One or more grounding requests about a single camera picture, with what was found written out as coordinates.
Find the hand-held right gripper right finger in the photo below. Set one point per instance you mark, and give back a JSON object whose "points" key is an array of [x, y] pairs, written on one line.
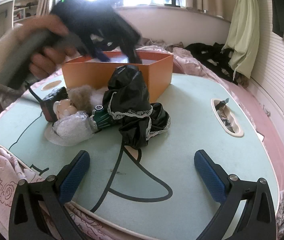
{"points": [[209, 177]]}

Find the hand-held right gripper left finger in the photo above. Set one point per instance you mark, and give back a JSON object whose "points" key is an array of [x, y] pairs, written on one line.
{"points": [[74, 177]]}

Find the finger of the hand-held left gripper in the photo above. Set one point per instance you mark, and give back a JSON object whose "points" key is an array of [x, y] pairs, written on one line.
{"points": [[95, 47], [132, 52]]}

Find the orange box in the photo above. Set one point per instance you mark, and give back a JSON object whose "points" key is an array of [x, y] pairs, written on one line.
{"points": [[87, 72]]}

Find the black lace garment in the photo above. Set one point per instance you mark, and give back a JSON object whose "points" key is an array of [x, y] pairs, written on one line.
{"points": [[129, 92]]}

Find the bubble wrap bundle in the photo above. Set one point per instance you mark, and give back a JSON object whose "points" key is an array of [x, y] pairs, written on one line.
{"points": [[69, 127]]}

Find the mint green desktop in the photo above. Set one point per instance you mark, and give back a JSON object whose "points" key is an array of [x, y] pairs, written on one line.
{"points": [[194, 120]]}

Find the person's left hand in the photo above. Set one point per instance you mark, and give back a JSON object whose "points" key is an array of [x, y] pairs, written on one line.
{"points": [[44, 22]]}

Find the beige fur pompom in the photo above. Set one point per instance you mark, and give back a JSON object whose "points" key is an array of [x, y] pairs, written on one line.
{"points": [[80, 96]]}

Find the crumpled wrappers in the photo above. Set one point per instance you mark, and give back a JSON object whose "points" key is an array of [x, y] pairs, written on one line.
{"points": [[223, 115]]}

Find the green can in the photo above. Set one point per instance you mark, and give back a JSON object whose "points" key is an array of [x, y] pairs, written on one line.
{"points": [[102, 118]]}

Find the black box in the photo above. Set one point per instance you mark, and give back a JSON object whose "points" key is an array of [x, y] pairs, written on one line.
{"points": [[54, 98]]}

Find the black clothes pile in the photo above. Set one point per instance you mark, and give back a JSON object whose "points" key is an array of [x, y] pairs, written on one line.
{"points": [[207, 52]]}

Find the pink bed sheet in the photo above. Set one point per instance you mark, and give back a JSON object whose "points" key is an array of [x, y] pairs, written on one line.
{"points": [[269, 125]]}

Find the light green hanging cloth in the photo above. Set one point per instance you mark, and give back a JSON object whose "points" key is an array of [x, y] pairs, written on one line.
{"points": [[242, 30]]}

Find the white slatted panel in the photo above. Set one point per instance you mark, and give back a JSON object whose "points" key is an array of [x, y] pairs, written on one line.
{"points": [[277, 67]]}

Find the white wall shelf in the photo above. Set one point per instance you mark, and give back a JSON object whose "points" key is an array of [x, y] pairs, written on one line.
{"points": [[19, 12]]}

